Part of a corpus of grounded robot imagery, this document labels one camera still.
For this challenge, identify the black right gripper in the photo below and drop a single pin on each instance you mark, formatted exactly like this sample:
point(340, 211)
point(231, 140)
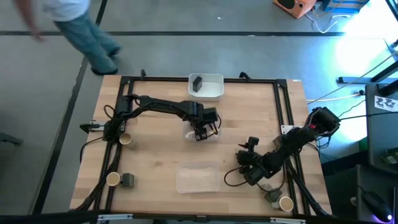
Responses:
point(255, 174)

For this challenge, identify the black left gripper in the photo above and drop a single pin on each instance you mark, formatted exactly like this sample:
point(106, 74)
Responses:
point(208, 119)

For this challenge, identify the dark spice box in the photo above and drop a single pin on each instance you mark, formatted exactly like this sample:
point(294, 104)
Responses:
point(273, 196)
point(128, 180)
point(197, 84)

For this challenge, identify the paper cup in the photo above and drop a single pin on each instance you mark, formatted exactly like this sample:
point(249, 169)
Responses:
point(125, 139)
point(113, 179)
point(286, 204)

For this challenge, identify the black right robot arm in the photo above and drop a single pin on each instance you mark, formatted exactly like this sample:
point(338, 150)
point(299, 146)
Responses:
point(292, 140)

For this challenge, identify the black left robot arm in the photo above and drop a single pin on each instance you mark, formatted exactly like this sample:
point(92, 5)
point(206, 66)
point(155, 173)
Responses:
point(161, 105)

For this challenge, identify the clear plastic bin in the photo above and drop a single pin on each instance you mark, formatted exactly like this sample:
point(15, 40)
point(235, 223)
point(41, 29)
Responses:
point(187, 130)
point(197, 177)

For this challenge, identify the small grey block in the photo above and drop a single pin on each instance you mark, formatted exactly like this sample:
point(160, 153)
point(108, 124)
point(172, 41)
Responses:
point(276, 141)

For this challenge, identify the white plastic bin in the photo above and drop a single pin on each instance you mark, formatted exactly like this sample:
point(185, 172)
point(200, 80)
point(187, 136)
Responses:
point(213, 90)

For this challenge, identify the black desk surface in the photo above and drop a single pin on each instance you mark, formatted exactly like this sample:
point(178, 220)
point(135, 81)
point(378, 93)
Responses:
point(342, 193)

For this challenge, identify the grey metal floor bar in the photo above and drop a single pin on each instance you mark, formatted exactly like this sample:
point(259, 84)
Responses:
point(351, 80)

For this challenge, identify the dark grey side desk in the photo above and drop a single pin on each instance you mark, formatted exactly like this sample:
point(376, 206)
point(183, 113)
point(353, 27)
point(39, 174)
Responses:
point(379, 133)

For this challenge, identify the black computer mouse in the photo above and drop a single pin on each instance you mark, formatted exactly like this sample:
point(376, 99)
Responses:
point(376, 203)

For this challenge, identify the green circuit board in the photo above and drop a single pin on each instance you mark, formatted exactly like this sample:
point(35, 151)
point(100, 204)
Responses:
point(390, 158)

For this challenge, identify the white printed sheet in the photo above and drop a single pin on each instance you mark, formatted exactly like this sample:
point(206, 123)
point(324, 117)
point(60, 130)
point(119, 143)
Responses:
point(385, 103)

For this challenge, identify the orange speaker box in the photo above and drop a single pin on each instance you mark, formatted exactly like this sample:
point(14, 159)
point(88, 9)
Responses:
point(295, 7)

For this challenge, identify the person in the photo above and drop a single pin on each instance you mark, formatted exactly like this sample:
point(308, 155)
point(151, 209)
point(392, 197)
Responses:
point(87, 34)

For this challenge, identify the blue box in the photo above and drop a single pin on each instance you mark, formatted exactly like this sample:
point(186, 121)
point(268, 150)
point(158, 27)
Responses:
point(342, 6)

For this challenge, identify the black horizontal beam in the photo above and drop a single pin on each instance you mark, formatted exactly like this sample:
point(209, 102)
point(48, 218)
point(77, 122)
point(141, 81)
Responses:
point(46, 218)

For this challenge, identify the grey floor object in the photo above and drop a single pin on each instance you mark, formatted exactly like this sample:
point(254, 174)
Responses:
point(9, 139)

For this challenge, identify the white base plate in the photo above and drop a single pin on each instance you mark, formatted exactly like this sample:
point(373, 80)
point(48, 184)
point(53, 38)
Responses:
point(286, 129)

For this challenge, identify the black aluminium table frame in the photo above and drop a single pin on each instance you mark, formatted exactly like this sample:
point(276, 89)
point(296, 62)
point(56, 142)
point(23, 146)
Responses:
point(161, 79)

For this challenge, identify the black frame clamp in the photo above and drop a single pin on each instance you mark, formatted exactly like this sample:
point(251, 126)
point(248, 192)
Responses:
point(245, 75)
point(143, 74)

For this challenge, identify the silver metal bracket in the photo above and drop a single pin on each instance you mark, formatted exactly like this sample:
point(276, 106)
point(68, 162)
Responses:
point(287, 221)
point(115, 217)

